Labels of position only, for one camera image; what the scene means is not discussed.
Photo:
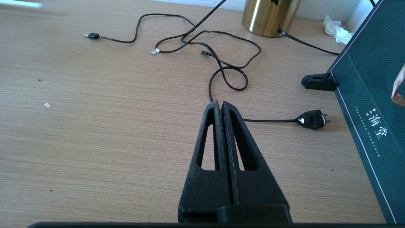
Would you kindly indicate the brass desk lamp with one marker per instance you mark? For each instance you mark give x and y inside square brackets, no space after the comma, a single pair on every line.
[269,15]

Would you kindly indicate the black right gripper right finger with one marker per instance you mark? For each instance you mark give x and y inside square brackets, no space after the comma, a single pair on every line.
[259,190]

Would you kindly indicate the black clip on lamp base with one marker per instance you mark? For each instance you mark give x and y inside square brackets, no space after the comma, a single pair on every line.
[275,2]

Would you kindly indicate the white router with antennas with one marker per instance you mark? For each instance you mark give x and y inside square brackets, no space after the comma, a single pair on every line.
[19,3]

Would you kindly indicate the black standing frame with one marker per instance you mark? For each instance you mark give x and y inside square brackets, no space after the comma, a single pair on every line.
[373,79]

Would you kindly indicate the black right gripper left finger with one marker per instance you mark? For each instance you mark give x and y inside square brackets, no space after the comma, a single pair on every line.
[202,190]

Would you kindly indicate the crumpled white tissue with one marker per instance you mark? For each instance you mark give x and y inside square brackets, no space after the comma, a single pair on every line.
[338,31]

